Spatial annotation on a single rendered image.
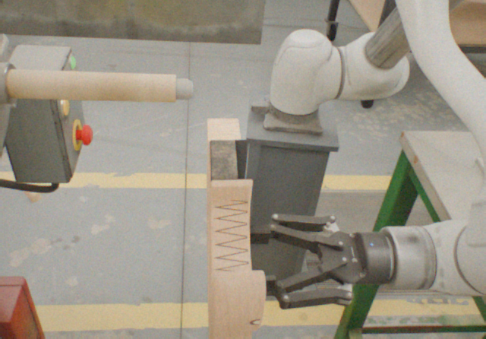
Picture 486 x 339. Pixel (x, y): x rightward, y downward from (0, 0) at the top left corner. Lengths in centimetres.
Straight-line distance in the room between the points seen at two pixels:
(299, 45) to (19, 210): 143
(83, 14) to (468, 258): 52
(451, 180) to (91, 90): 74
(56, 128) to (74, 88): 31
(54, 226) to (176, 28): 185
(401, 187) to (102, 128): 181
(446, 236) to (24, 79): 57
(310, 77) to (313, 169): 30
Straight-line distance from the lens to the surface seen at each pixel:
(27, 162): 93
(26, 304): 125
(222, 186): 51
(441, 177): 106
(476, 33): 318
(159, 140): 253
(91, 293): 192
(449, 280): 74
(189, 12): 36
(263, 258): 181
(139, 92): 56
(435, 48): 80
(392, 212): 123
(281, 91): 141
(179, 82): 56
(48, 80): 58
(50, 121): 86
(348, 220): 222
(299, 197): 158
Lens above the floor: 155
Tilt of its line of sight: 39 degrees down
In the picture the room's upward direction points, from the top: 6 degrees clockwise
